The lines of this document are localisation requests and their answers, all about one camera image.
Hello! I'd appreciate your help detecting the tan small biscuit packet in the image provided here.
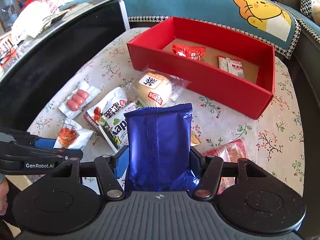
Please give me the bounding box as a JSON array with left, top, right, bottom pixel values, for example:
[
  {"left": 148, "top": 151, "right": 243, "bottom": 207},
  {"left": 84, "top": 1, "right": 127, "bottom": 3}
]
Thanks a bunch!
[{"left": 190, "top": 132, "right": 201, "bottom": 146}]

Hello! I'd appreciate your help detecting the white duck gizzard packet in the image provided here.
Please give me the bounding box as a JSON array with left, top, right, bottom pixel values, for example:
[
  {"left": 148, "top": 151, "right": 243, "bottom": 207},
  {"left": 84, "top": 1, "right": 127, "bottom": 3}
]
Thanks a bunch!
[{"left": 83, "top": 87, "right": 127, "bottom": 134}]

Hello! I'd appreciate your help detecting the blue sofa cover with lion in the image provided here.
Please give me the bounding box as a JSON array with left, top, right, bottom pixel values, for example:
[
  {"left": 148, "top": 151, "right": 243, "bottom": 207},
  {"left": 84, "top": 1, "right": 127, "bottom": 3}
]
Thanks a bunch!
[{"left": 61, "top": 0, "right": 319, "bottom": 59}]

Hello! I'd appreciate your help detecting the Kaprons wafer packet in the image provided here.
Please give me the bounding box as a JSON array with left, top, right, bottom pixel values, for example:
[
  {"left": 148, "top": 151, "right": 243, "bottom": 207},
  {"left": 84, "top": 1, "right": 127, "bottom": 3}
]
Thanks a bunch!
[{"left": 98, "top": 100, "right": 144, "bottom": 153}]

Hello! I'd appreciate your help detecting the person hand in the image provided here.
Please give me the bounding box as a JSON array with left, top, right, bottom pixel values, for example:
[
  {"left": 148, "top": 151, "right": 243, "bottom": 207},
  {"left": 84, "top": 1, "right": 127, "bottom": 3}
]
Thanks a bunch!
[{"left": 0, "top": 178, "right": 9, "bottom": 216}]

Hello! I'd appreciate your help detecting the red clear pastry packet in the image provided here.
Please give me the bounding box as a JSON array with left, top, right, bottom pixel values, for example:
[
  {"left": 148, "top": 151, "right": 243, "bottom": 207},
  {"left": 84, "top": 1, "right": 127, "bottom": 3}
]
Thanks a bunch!
[{"left": 204, "top": 139, "right": 247, "bottom": 194}]

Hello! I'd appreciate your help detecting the black coffee table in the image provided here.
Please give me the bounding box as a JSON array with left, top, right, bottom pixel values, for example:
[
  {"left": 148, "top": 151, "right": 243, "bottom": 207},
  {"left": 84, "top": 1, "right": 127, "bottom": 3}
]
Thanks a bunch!
[{"left": 1, "top": 0, "right": 130, "bottom": 131}]

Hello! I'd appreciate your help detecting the red cardboard box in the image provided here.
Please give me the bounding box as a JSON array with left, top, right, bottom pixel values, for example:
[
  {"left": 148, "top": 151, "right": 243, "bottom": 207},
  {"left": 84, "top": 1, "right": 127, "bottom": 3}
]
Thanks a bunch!
[{"left": 127, "top": 17, "right": 276, "bottom": 119}]

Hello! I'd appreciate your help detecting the white plastic bag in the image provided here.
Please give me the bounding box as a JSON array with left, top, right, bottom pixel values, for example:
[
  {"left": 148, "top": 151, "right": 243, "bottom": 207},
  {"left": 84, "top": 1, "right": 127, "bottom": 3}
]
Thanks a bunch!
[{"left": 11, "top": 0, "right": 66, "bottom": 44}]

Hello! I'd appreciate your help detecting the round cake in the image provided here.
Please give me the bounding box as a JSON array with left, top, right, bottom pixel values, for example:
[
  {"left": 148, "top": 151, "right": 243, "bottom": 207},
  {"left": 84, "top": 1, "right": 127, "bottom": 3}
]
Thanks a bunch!
[{"left": 130, "top": 67, "right": 191, "bottom": 107}]

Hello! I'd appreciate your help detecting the silver red spicy strip packet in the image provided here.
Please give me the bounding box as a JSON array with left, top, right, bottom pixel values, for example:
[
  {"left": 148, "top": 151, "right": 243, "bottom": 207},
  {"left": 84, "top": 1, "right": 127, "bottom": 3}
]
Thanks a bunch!
[{"left": 218, "top": 56, "right": 244, "bottom": 78}]

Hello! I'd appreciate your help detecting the red Trolli candy packet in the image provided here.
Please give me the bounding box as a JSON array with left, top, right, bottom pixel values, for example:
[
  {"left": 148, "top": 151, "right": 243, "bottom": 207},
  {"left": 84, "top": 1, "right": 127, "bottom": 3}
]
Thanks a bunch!
[{"left": 172, "top": 44, "right": 206, "bottom": 61}]

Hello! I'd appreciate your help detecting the pink sausage pack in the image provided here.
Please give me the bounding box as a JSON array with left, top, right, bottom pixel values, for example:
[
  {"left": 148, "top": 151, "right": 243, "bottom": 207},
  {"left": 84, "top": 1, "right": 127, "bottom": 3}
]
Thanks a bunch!
[{"left": 58, "top": 81, "right": 101, "bottom": 119}]

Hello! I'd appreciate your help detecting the white noodle snack bag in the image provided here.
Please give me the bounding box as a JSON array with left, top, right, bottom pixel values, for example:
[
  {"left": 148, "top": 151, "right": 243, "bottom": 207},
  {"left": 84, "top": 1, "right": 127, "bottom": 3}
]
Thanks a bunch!
[{"left": 53, "top": 118, "right": 93, "bottom": 150}]

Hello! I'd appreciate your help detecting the blue foil snack packet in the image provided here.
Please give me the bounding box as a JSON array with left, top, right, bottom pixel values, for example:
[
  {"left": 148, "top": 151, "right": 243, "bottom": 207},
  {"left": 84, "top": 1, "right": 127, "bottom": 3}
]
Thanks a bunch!
[{"left": 124, "top": 103, "right": 199, "bottom": 192}]

